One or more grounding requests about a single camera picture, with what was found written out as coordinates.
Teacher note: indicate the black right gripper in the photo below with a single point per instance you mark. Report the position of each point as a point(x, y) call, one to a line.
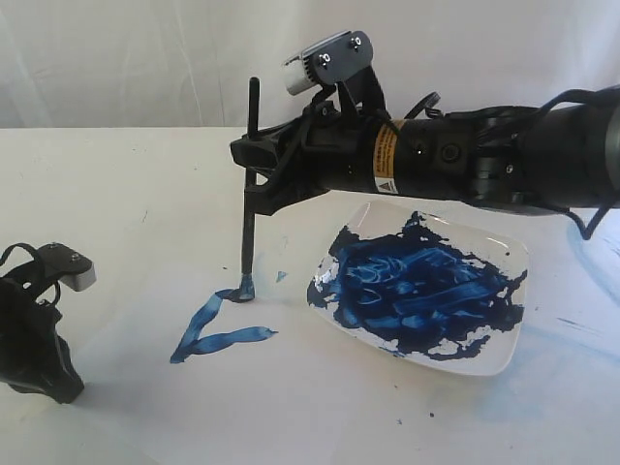
point(430, 159)

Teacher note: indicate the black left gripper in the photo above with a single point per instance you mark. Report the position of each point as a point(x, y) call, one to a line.
point(35, 359)

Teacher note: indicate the black paintbrush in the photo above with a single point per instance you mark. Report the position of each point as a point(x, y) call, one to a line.
point(246, 290)

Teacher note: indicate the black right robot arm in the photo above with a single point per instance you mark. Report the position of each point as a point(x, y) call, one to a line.
point(523, 160)

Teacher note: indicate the white paper sheet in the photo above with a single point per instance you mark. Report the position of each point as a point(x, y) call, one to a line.
point(299, 397)

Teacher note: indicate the white plate with blue paint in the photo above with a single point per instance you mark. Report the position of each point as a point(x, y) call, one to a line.
point(418, 287)

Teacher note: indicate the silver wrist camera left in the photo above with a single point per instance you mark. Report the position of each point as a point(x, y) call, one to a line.
point(67, 266)

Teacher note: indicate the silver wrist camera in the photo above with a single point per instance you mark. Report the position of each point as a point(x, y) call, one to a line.
point(328, 61)
point(67, 266)

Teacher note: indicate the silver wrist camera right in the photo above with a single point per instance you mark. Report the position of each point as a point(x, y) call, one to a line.
point(328, 61)

